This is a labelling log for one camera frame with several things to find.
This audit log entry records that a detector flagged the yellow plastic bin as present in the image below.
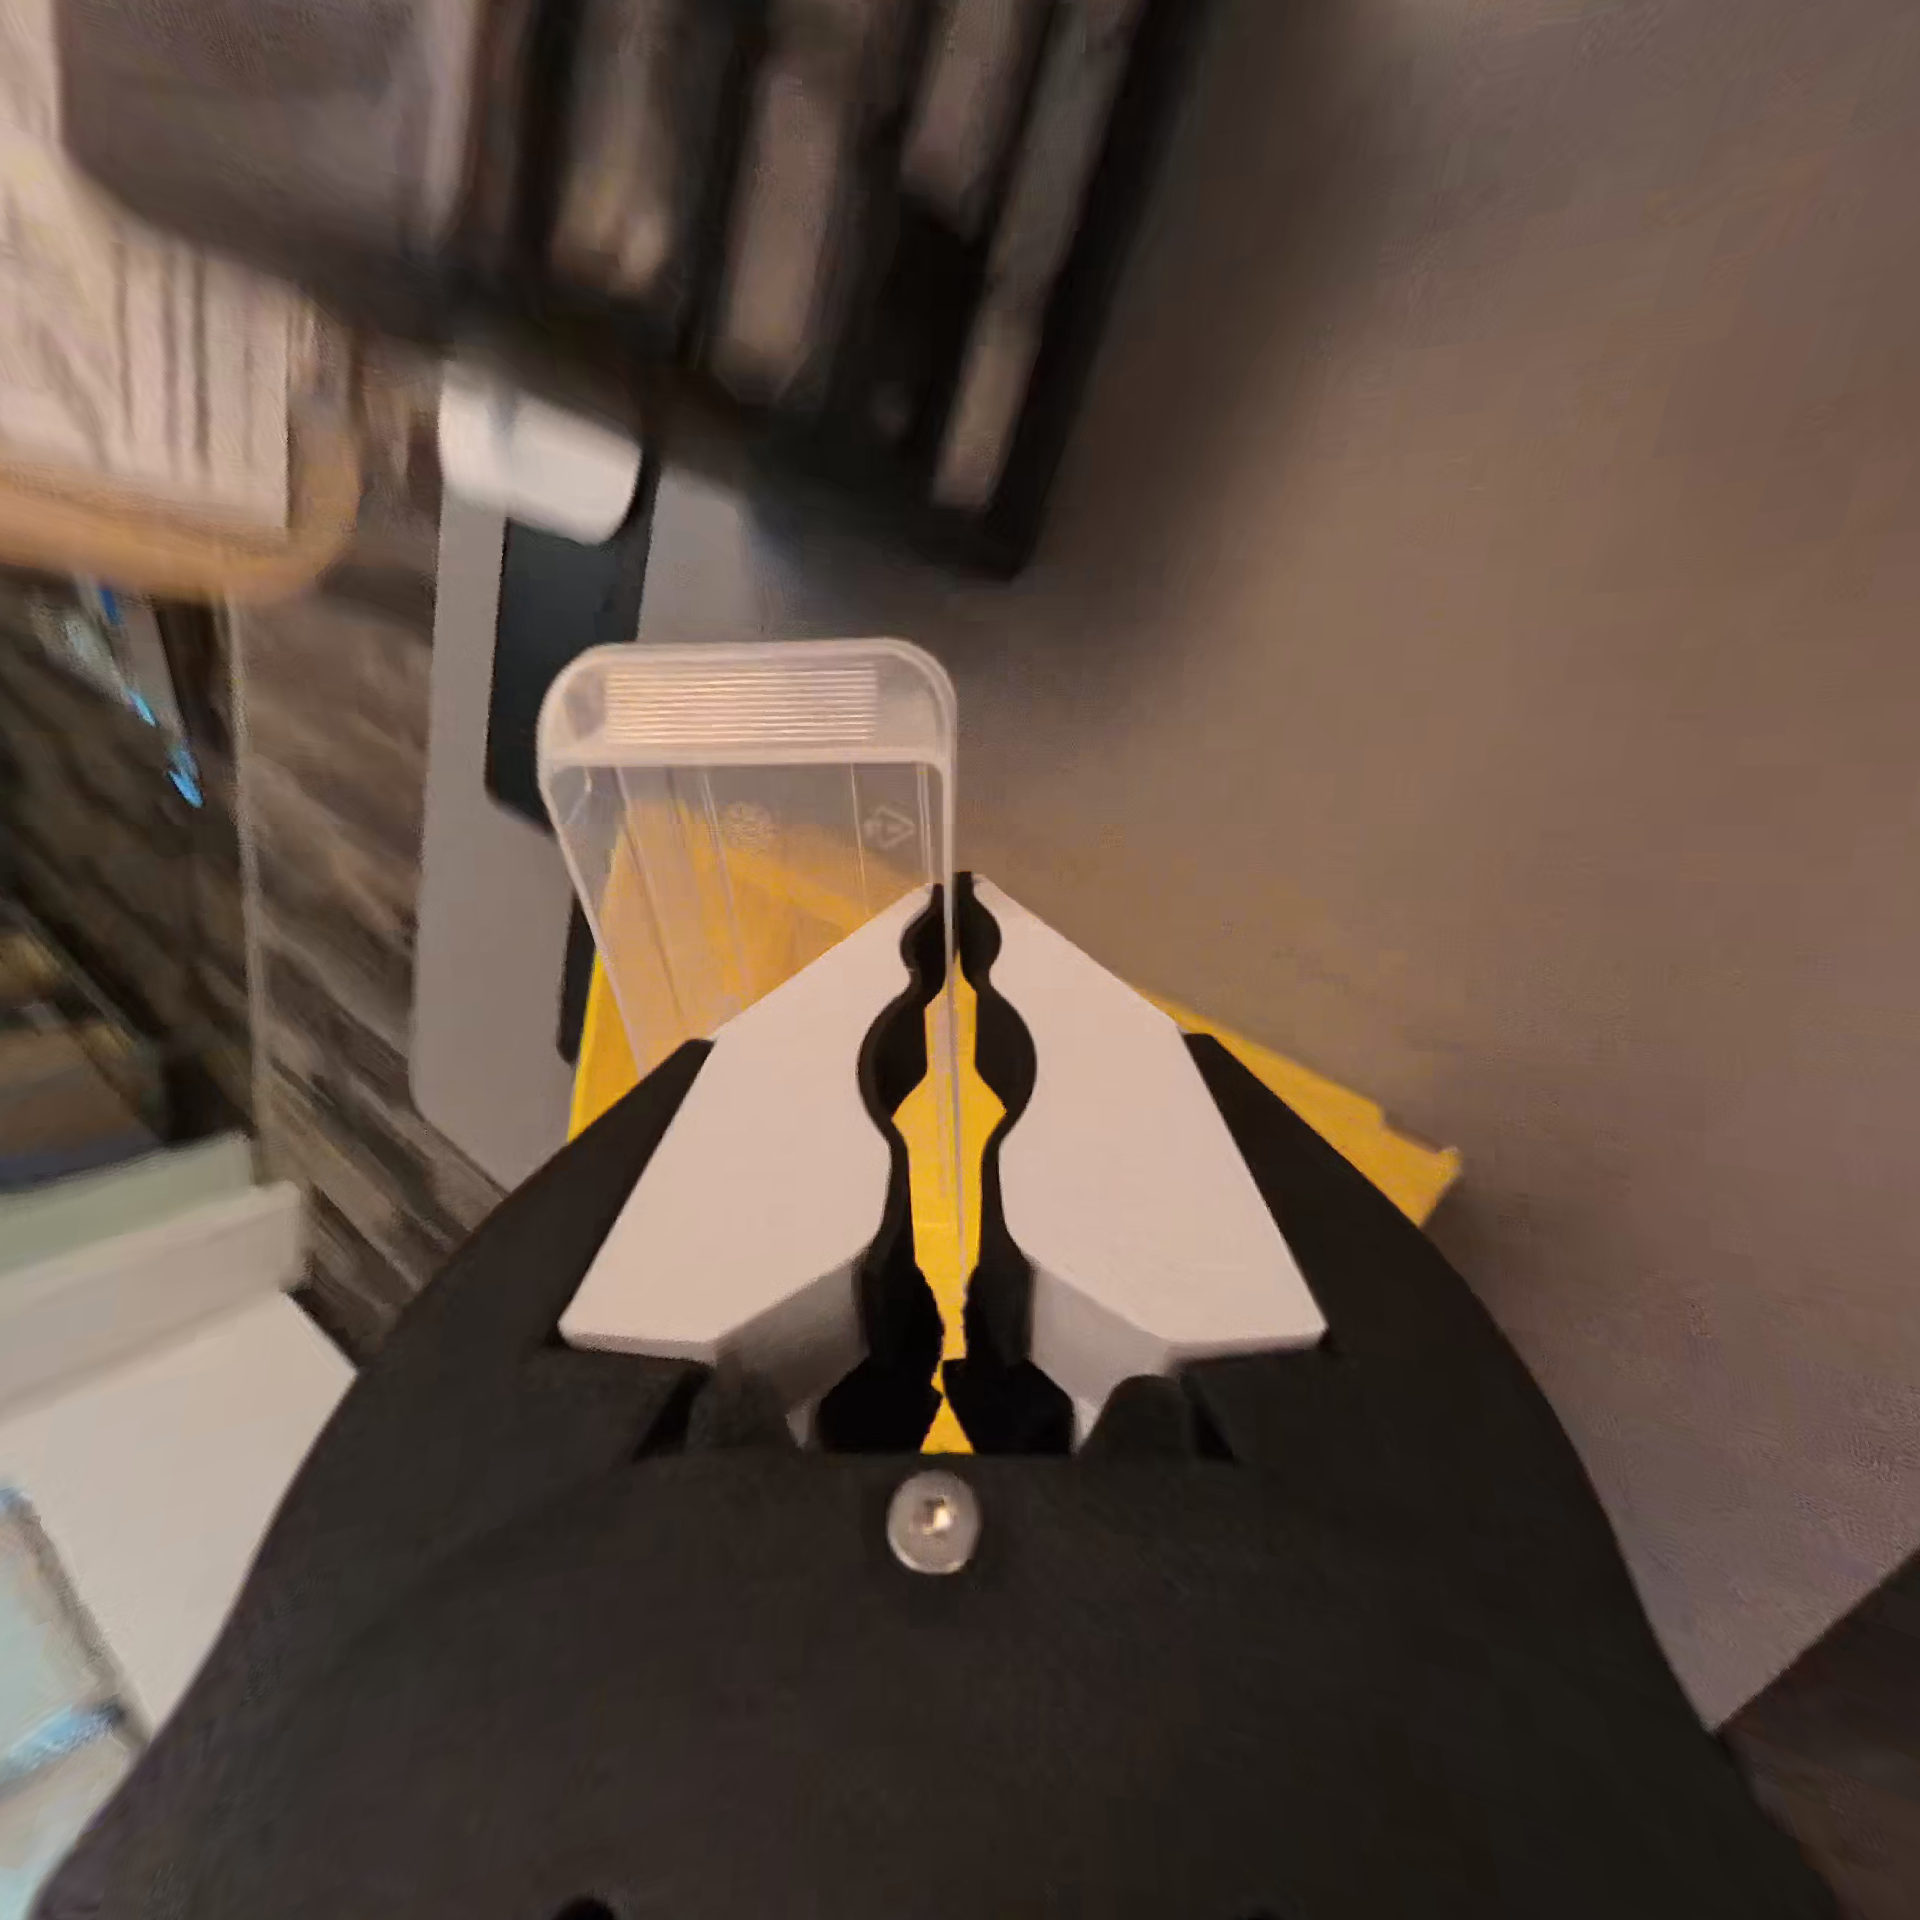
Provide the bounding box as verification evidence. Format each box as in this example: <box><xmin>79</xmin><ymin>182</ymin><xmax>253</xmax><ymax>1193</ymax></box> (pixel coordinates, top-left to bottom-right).
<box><xmin>569</xmin><ymin>809</ymin><xmax>1461</xmax><ymax>1456</ymax></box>

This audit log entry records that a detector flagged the white instruction poster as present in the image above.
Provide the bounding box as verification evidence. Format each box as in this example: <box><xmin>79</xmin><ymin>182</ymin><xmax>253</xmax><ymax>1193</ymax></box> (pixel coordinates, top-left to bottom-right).
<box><xmin>0</xmin><ymin>0</ymin><xmax>324</xmax><ymax>527</ymax></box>

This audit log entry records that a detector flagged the blue glowing object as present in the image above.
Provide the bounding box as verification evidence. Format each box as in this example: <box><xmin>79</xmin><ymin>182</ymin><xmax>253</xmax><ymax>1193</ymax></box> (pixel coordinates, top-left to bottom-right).
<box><xmin>89</xmin><ymin>579</ymin><xmax>206</xmax><ymax>816</ymax></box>

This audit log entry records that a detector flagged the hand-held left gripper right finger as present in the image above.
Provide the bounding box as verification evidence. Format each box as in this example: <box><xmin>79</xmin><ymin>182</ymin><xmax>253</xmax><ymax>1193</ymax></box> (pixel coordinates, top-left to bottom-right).
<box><xmin>940</xmin><ymin>877</ymin><xmax>1327</xmax><ymax>1450</ymax></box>

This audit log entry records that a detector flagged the black drawer cabinet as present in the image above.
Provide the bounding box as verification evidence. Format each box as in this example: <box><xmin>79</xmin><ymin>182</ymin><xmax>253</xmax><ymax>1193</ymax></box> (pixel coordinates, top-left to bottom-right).
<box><xmin>58</xmin><ymin>0</ymin><xmax>1200</xmax><ymax>584</ymax></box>

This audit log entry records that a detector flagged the white furniture unit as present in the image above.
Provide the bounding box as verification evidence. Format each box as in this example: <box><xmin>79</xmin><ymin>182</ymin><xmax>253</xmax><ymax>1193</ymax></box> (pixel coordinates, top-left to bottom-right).
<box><xmin>0</xmin><ymin>1133</ymin><xmax>363</xmax><ymax>1775</ymax></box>

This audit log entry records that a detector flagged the clear plastic drawer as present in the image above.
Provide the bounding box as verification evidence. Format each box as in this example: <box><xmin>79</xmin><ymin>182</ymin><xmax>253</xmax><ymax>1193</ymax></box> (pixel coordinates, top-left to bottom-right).
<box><xmin>534</xmin><ymin>637</ymin><xmax>962</xmax><ymax>1276</ymax></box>

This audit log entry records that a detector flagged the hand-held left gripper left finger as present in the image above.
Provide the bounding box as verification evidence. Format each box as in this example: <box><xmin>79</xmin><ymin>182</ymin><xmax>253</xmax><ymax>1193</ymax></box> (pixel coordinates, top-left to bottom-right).
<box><xmin>558</xmin><ymin>885</ymin><xmax>953</xmax><ymax>1450</ymax></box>

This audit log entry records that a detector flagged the dark blue rectangular pad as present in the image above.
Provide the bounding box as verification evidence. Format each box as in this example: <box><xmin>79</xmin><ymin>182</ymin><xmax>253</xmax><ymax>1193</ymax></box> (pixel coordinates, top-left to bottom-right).
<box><xmin>482</xmin><ymin>504</ymin><xmax>667</xmax><ymax>831</ymax></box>

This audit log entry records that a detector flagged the set of clear cabinet drawers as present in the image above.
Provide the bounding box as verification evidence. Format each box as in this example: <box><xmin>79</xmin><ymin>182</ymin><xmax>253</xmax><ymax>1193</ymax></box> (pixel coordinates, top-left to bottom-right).
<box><xmin>74</xmin><ymin>0</ymin><xmax>1142</xmax><ymax>513</ymax></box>

